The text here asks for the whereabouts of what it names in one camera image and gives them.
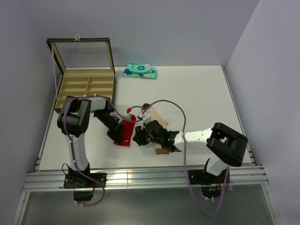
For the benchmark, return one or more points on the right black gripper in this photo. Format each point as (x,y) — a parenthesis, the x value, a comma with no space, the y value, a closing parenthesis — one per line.
(138,137)

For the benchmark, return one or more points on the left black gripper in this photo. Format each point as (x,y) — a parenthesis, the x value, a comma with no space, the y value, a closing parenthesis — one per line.
(115,132)

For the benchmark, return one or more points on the red sock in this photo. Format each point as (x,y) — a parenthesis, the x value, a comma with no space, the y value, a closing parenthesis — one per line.
(126,131)

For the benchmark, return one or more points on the beige brown striped sock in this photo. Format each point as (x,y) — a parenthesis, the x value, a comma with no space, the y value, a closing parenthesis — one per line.
(155,116)

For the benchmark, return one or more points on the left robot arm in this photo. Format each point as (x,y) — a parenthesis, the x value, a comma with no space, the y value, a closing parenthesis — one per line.
(73,120)

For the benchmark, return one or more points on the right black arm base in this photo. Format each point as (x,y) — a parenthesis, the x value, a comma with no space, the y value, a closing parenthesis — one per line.
(210,184)

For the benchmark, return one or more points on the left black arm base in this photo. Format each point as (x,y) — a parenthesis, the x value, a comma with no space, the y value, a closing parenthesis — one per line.
(83,189)

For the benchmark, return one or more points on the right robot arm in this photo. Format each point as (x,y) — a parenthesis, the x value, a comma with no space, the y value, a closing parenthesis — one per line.
(227,145)

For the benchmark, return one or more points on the teal patterned folded socks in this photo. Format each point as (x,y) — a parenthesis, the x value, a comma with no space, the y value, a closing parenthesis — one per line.
(140,71)

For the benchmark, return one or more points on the black compartment organizer box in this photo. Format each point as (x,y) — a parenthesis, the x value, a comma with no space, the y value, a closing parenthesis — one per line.
(86,66)

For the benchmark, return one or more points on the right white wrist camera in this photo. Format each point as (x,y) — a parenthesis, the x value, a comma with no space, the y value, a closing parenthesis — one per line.
(145,117)

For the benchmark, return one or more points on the aluminium front rail frame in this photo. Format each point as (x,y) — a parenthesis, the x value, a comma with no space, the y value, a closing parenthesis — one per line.
(247,201)

